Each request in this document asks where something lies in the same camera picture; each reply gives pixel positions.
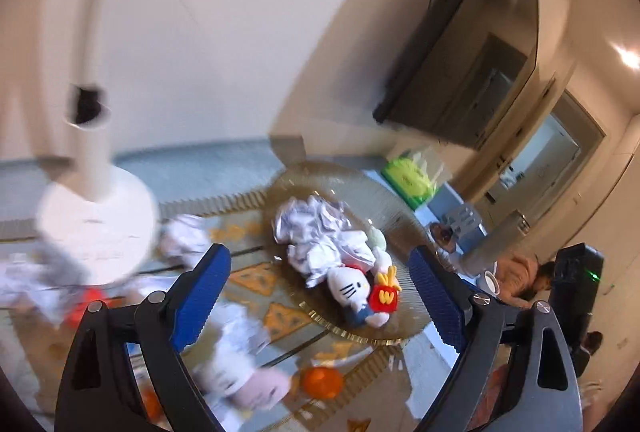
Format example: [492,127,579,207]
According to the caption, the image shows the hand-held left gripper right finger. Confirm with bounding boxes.
[409,245,586,432]

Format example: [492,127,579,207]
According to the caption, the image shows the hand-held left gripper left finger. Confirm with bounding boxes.
[54,242,233,432]

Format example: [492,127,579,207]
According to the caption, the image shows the white paper sheet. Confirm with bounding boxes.
[0,252,76,328]
[197,302,271,393]
[157,215,211,268]

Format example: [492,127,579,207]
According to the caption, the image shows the ribbed glass bowl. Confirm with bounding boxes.
[262,162,453,345]

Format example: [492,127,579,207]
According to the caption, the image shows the pink plush toy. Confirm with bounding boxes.
[235,367,293,410]

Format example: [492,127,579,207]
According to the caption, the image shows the orange snack wrapper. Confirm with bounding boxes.
[65,287,108,330]

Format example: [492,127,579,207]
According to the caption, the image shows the pile of papers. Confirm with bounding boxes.
[272,195,373,288]

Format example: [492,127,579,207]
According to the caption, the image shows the orange ball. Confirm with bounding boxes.
[142,387,166,428]
[300,364,346,400]

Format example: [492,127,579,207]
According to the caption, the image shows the red fries plush toy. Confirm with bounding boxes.
[369,265,403,313]

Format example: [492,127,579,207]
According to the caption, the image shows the white cup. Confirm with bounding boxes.
[477,269,503,295]

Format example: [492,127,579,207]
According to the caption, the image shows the patterned woven rug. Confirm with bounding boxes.
[0,189,451,432]

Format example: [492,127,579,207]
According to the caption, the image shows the grey box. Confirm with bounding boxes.
[442,205,483,238]

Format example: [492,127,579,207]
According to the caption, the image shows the pale green plush toy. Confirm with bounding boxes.
[365,227,388,253]

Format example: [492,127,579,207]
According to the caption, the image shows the white cat plush toy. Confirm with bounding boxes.
[325,265,391,328]

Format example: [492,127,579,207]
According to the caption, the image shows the green tissue box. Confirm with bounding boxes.
[382,147,446,210]

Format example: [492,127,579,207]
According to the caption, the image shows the door frame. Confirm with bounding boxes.
[482,92,606,233]

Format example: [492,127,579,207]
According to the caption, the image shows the black wall television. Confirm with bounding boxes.
[372,0,541,150]

